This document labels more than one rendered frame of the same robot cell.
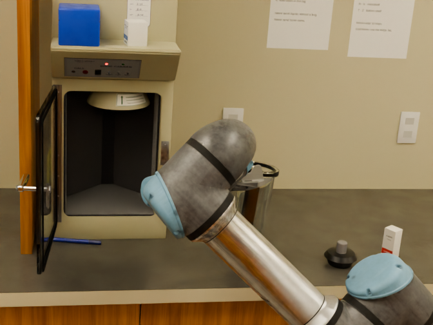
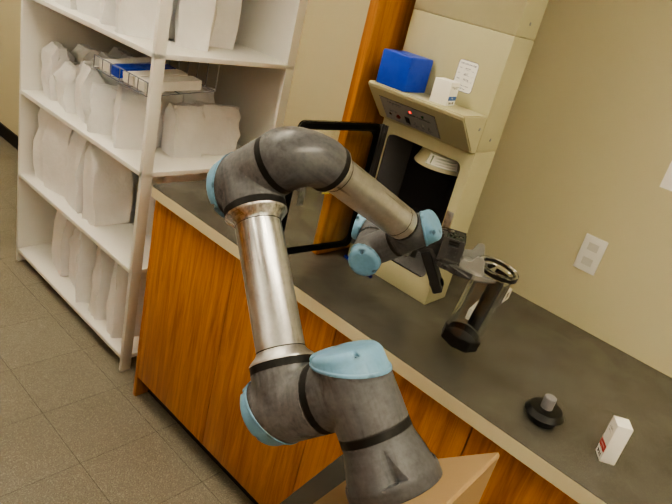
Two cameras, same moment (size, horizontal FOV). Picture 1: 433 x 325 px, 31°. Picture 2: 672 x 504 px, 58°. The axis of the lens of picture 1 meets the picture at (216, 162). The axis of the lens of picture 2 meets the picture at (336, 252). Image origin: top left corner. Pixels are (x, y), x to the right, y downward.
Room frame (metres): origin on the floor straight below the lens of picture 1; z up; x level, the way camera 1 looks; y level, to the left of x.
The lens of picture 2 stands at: (0.75, -0.89, 1.75)
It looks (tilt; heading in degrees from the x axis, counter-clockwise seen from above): 24 degrees down; 49
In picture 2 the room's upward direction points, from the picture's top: 14 degrees clockwise
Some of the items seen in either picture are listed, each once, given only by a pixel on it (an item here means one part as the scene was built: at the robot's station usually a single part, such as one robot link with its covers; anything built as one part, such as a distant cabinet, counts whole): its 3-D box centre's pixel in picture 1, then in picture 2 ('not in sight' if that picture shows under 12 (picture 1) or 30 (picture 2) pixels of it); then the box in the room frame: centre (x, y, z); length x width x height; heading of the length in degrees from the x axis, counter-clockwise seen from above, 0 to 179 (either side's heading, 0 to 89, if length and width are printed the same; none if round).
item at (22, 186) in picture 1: (29, 183); not in sight; (1.73, 0.44, 1.20); 0.10 x 0.05 x 0.03; 5
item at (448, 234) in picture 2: not in sight; (439, 247); (1.85, 0.00, 1.21); 0.12 x 0.08 x 0.09; 131
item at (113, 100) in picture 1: (118, 92); (445, 157); (2.11, 0.29, 1.34); 0.18 x 0.18 x 0.05
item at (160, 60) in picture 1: (115, 63); (421, 115); (1.95, 0.28, 1.46); 0.32 x 0.11 x 0.10; 101
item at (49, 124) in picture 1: (47, 177); (326, 189); (1.81, 0.42, 1.19); 0.30 x 0.01 x 0.40; 5
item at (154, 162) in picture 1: (109, 141); (429, 201); (2.13, 0.31, 1.19); 0.26 x 0.24 x 0.35; 101
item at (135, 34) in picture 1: (135, 32); (444, 91); (1.96, 0.23, 1.54); 0.05 x 0.05 x 0.06; 19
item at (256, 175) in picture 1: (257, 175); (478, 268); (1.88, -0.11, 1.21); 0.09 x 0.03 x 0.06; 107
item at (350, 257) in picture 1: (341, 253); (546, 408); (1.95, -0.36, 0.97); 0.09 x 0.09 x 0.07
